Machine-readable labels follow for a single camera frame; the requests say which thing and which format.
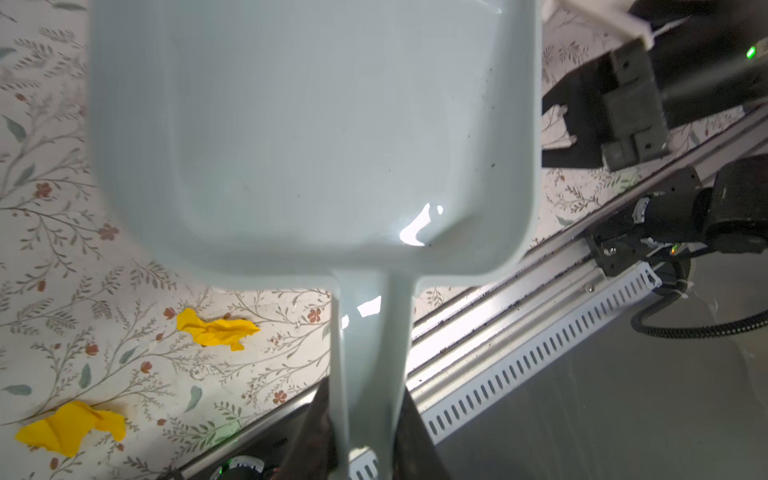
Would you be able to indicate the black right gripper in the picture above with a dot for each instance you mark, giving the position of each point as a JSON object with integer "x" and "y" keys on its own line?
{"x": 613, "y": 110}

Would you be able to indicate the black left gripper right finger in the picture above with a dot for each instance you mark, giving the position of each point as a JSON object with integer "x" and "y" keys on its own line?
{"x": 414, "y": 455}

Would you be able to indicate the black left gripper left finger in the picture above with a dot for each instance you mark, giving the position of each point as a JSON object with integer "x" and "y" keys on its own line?
{"x": 312, "y": 454}

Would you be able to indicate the light blue plastic dustpan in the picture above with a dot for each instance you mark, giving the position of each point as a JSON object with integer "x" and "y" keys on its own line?
{"x": 372, "y": 149}

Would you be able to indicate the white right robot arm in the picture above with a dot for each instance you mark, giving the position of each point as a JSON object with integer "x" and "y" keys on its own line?
{"x": 570, "y": 40}

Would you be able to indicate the yellow paper scrap middle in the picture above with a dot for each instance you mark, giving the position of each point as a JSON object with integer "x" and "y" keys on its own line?
{"x": 220, "y": 332}

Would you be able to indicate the yellow paper scrap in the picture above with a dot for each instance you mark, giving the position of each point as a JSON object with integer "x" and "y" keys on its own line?
{"x": 220, "y": 332}
{"x": 64, "y": 431}

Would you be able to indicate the yellow paper scrap left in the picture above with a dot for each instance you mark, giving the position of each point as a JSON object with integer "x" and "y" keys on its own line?
{"x": 64, "y": 431}

